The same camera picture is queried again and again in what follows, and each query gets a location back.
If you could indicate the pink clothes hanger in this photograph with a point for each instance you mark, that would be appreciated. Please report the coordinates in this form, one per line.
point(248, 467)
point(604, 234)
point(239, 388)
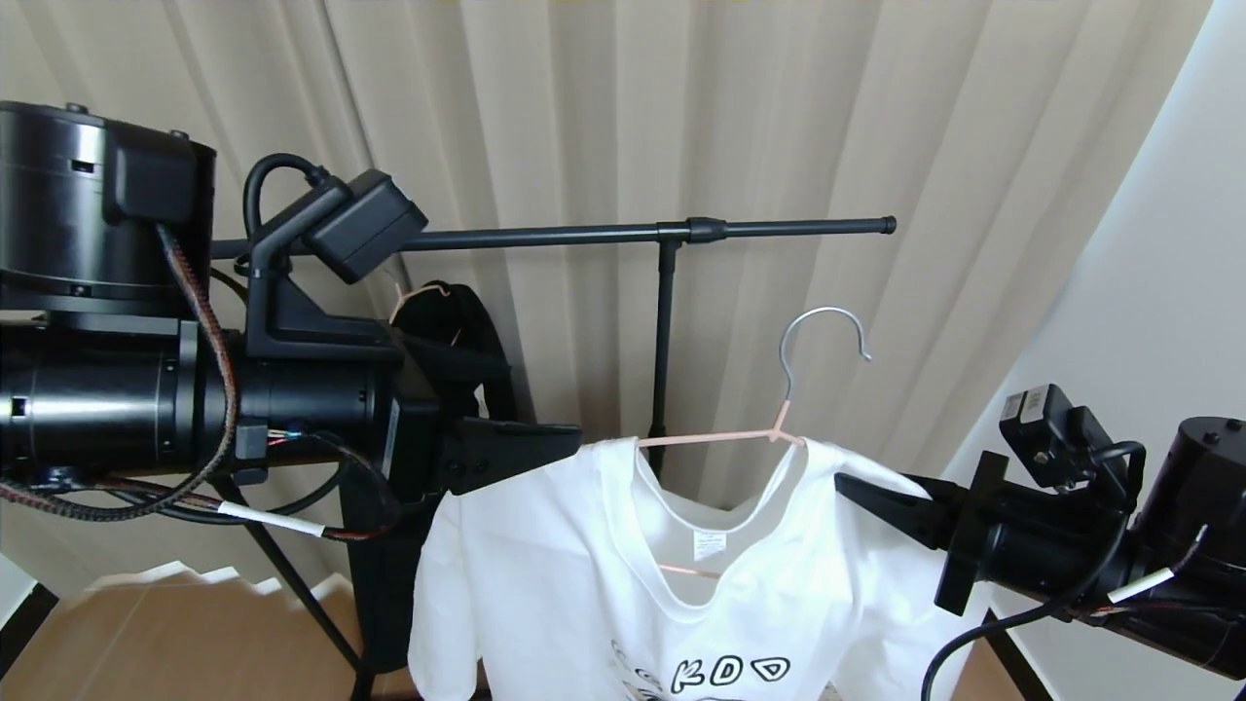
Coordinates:
point(421, 290)
point(720, 438)

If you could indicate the white printed T-shirt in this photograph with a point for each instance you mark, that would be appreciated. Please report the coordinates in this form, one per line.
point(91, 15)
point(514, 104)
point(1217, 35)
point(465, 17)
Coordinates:
point(545, 584)

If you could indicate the black clothes rack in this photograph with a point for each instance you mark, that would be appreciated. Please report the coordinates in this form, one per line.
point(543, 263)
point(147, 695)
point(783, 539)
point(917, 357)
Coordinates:
point(584, 234)

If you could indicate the beige curtain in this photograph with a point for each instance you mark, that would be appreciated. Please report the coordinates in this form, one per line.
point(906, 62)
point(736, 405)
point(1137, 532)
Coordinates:
point(584, 117)

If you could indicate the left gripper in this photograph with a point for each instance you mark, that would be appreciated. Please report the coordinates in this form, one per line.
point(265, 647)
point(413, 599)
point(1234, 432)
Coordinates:
point(311, 409)

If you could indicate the black shorts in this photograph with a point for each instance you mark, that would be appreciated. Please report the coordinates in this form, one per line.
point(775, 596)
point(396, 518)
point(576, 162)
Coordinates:
point(389, 584)

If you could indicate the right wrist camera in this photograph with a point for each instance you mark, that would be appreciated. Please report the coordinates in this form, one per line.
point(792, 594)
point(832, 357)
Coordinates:
point(1042, 428)

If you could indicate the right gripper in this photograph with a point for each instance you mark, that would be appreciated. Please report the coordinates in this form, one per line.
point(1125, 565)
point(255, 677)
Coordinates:
point(1042, 550)

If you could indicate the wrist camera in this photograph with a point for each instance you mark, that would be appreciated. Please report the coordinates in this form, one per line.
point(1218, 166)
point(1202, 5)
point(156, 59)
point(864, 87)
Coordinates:
point(365, 224)
point(1042, 428)

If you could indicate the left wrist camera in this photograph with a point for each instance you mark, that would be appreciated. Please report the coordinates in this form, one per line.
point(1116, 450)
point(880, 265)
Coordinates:
point(365, 224)

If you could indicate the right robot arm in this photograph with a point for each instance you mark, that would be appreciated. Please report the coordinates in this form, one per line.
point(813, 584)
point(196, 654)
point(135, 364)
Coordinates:
point(1197, 506)

